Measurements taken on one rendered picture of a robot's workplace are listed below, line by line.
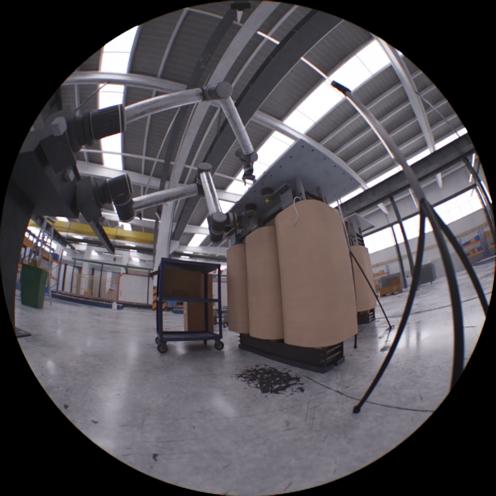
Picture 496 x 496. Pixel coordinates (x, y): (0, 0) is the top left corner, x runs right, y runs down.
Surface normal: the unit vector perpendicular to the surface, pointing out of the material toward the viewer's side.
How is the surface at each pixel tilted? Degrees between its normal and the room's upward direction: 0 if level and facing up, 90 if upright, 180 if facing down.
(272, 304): 90
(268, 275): 90
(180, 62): 174
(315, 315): 90
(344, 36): 174
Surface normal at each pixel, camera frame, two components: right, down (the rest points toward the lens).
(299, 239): -0.78, -0.16
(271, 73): 0.04, 0.95
